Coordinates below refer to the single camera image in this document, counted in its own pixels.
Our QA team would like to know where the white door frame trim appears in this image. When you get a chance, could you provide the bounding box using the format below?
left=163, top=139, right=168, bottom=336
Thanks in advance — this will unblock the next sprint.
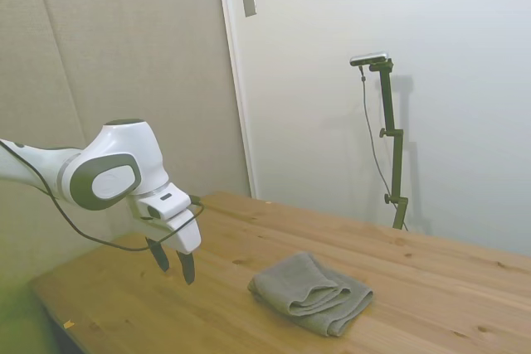
left=214, top=0, right=259, bottom=200

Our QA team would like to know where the dark green camera stand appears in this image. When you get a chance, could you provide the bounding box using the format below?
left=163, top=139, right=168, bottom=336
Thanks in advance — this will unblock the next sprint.
left=368, top=59, right=410, bottom=231

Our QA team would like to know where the grey towel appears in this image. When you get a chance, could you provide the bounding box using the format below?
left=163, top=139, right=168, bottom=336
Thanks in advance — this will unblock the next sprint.
left=247, top=250, right=375, bottom=338

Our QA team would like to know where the silver camera on stand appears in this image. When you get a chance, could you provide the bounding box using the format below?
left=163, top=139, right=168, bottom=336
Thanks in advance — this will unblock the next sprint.
left=349, top=51, right=391, bottom=67

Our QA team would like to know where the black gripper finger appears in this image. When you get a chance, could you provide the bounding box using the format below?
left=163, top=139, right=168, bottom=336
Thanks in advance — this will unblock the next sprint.
left=144, top=236, right=171, bottom=274
left=174, top=249, right=197, bottom=286

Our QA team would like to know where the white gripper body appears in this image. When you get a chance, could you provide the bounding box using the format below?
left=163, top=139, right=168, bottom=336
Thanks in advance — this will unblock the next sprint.
left=127, top=195, right=203, bottom=255

